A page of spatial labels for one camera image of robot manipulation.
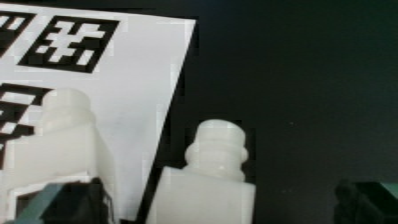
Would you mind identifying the white marker sheet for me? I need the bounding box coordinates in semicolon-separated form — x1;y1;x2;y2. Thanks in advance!
0;3;195;221

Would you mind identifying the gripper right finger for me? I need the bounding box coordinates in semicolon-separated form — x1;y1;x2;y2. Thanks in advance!
332;180;398;224

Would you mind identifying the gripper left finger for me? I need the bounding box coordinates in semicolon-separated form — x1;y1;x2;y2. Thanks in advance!
3;181;110;224

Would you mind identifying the white leg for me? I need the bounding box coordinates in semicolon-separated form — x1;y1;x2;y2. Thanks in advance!
145;119;256;224
0;88;117;224

